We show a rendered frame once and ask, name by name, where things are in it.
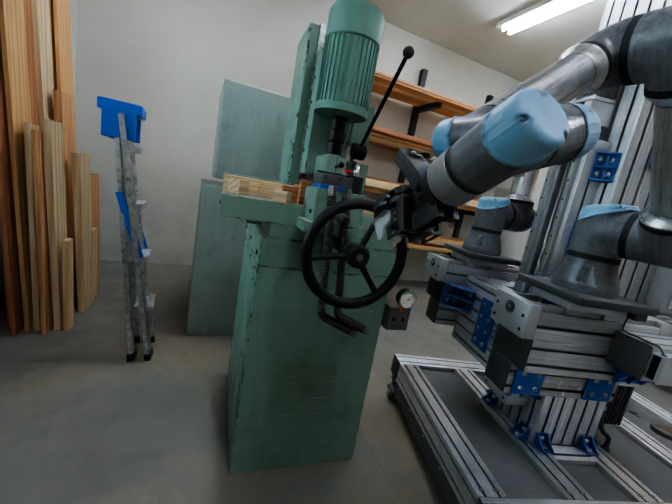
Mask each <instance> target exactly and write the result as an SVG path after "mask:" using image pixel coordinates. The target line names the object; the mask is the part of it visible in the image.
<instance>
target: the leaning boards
mask: <svg viewBox="0 0 672 504"><path fill-rule="evenodd" d="M0 232H1V246H2V260H3V274H4V288H5V302H6V316H7V329H10V334H11V336H16V335H17V334H18V333H19V332H20V331H21V330H22V329H23V328H25V332H28V331H30V330H31V329H32V328H33V327H34V332H35V331H41V334H42V335H46V334H47V333H48V332H49V331H50V330H51V329H52V328H53V327H54V330H61V329H62V328H63V331H69V330H70V329H71V328H72V327H73V325H74V297H75V296H76V295H77V300H78V312H85V311H86V310H87V309H88V308H89V306H90V305H91V304H92V303H93V301H94V300H95V297H96V296H97V287H98V286H99V285H100V201H99V174H91V169H90V154H86V153H77V152H76V131H75V108H74V86H73V63H72V41H71V18H70V0H0Z"/></svg>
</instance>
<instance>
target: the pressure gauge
mask: <svg viewBox="0 0 672 504"><path fill-rule="evenodd" d="M412 297H413V298H412ZM410 298H411V299H410ZM407 299H410V300H409V301H408V300H407ZM416 300H417V296H416V294H415V293H414V292H413V291H411V290H410V289H408V288H403V289H401V290H400V291H399V292H398V293H397V295H396V302H397V303H398V304H399V311H400V312H403V309H409V308H411V307H413V306H414V305H415V303H416Z"/></svg>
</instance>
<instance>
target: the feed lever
mask: <svg viewBox="0 0 672 504"><path fill-rule="evenodd" d="M413 55H414V48H413V47H412V46H406V47H405V48H404V49H403V59H402V61H401V63H400V65H399V67H398V69H397V71H396V73H395V75H394V77H393V79H392V81H391V83H390V85H389V87H388V89H387V91H386V93H385V95H384V97H383V99H382V101H381V103H380V105H379V107H378V109H377V111H376V113H375V115H374V117H373V119H372V121H371V123H370V125H369V127H368V130H367V132H366V134H365V136H364V138H363V140H362V142H361V144H358V143H353V144H352V146H351V149H350V159H349V161H353V160H354V159H355V160H360V161H363V160H364V159H365V157H366V155H367V147H366V145H364V144H365V142H366V140H367V138H368V136H369V134H370V132H371V130H372V128H373V126H374V124H375V122H376V120H377V118H378V116H379V114H380V112H381V110H382V109H383V107H384V105H385V103H386V101H387V99H388V97H389V95H390V93H391V91H392V89H393V87H394V85H395V83H396V81H397V79H398V77H399V75H400V73H401V71H402V69H403V67H404V65H405V63H406V61H407V60H408V59H411V58H412V57H413Z"/></svg>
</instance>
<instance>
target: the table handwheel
mask: <svg viewBox="0 0 672 504"><path fill-rule="evenodd" d="M375 202H376V201H374V200H371V199H366V198H350V199H345V200H342V201H339V202H337V203H335V204H333V205H331V206H329V207H328V208H326V209H325V210H324V211H322V212H321V213H320V214H319V215H318V216H317V217H316V218H315V219H314V221H313V222H312V223H311V225H310V226H309V228H308V230H307V232H306V234H305V236H304V239H303V242H302V246H301V253H300V264H301V270H302V274H303V277H304V280H305V282H306V284H307V285H308V287H309V288H310V290H311V291H312V292H313V293H314V295H316V296H317V297H318V298H319V299H320V300H322V301H323V302H325V303H327V304H329V305H331V306H334V307H337V308H343V309H356V308H361V307H365V306H368V305H370V304H372V303H374V302H376V301H378V300H380V299H381V298H382V297H384V296H385V295H386V294H387V293H388V292H389V291H390V290H391V289H392V288H393V287H394V286H395V284H396V283H397V281H398V280H399V278H400V276H401V274H402V272H403V269H404V266H405V263H406V258H407V239H406V238H404V237H402V239H401V241H400V242H399V243H397V244H396V247H397V251H396V259H395V263H394V266H393V268H392V270H391V272H390V274H389V276H388V277H387V279H386V280H385V281H384V282H383V283H382V284H381V285H380V286H379V287H378V288H376V286H375V284H374V282H373V281H372V279H371V277H370V275H369V272H368V270H367V268H366V265H367V263H368V262H369V260H370V252H369V250H368V249H367V248H366V247H365V246H366V245H367V243H368V241H369V239H370V237H371V236H372V234H373V232H374V230H375V229H374V227H373V222H372V223H371V225H370V227H369V229H368V230H367V232H366V233H365V235H364V237H363V238H362V240H361V241H360V243H356V242H352V243H347V244H346V245H345V246H343V248H342V253H328V254H312V250H313V246H314V243H315V240H316V238H317V236H318V234H319V232H320V231H321V229H322V228H323V227H324V226H325V225H326V223H327V222H329V221H330V220H331V219H332V218H334V216H335V215H336V214H341V213H343V212H346V211H349V210H356V209H362V210H368V211H371V212H374V205H375ZM332 238H333V239H332V244H331V245H332V247H333V248H335V249H336V250H337V251H339V250H338V249H339V247H338V246H339V245H338V244H339V239H340V238H339V237H338V236H333V237H332ZM339 259H344V261H345V262H346V263H348V264H349V265H350V266H352V267H353V268H356V269H360V271H361V273H362V274H363V276H364V278H365V280H366V282H367V284H368V286H369V288H370V290H371V293H369V294H367V295H364V296H361V297H357V298H342V297H338V296H335V295H333V294H331V293H330V292H328V291H327V290H325V289H324V288H323V287H322V286H321V285H320V283H319V282H318V280H317V278H316V276H315V274H314V271H313V267H312V261H317V260H339Z"/></svg>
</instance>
